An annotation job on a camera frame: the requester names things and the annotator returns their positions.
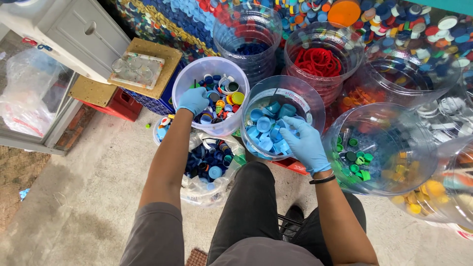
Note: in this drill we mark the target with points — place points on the person's right hand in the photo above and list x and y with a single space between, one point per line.
308 147

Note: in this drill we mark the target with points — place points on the person's left hand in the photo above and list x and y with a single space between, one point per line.
192 100

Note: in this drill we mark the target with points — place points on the person's left fingers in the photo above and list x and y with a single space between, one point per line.
202 98

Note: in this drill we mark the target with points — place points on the heap of mixed bottle caps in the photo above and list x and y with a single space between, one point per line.
226 100

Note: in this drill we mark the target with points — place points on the white plastic bucket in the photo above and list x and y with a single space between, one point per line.
184 74

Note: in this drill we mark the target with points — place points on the blue plastic crate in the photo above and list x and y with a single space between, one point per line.
155 105

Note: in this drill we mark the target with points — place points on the small tub of caps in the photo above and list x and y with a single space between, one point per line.
162 130

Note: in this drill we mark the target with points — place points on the heap of navy caps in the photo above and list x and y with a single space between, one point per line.
207 159

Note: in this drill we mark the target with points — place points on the clear ribbed cut jug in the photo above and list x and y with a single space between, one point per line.
223 37

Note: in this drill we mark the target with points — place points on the pile of light blue caps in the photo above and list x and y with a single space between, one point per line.
263 125

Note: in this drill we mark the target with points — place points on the pile of dark blue caps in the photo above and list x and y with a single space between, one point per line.
252 48

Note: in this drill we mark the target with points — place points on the speckled tray with glasses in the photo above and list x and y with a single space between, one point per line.
136 70

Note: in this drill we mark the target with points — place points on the red plastic crate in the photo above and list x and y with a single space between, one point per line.
123 105

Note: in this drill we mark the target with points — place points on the clear jug with label band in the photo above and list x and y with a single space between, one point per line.
292 94

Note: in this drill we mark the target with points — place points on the small chipboard panel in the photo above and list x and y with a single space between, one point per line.
92 92

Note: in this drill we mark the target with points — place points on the red low crate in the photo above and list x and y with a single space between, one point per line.
292 166

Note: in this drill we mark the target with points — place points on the person's black trousers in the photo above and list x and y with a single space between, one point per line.
251 199

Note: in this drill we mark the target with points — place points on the pile of red plastic rings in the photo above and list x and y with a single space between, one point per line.
317 62

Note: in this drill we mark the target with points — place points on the white glass door cabinet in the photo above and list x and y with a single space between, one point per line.
74 33

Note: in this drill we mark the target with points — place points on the person's grey shirt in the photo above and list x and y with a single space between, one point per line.
155 236

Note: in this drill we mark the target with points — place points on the black wristband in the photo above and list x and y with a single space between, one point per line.
323 180

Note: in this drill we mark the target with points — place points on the black shoe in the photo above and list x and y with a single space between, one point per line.
293 218

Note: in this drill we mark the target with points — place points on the pile of orange caps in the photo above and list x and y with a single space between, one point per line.
360 98

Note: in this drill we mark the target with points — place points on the brown door mat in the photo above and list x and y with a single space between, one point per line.
196 258

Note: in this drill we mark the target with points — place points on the large orange lid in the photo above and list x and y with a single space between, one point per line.
343 13

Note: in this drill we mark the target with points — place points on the blue hook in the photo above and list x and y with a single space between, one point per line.
45 47

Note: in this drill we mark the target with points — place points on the pile of green caps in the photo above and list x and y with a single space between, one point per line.
358 160

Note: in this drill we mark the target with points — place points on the crumpled clear plastic bag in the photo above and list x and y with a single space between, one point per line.
26 99

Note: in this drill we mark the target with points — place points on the red hook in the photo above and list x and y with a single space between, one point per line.
28 41

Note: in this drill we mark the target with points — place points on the light blue plastic scrap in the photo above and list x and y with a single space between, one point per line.
24 193

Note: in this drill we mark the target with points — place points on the pile of yellow caps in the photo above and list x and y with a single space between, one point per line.
425 190

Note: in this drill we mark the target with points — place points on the pile of white plastic rings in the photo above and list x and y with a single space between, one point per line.
449 107

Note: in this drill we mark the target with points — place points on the teal board edge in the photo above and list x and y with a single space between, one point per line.
443 5

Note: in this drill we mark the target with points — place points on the white red plastic item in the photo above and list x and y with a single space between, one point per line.
458 231

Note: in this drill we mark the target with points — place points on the bottle cap mosaic wall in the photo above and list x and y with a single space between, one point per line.
177 18

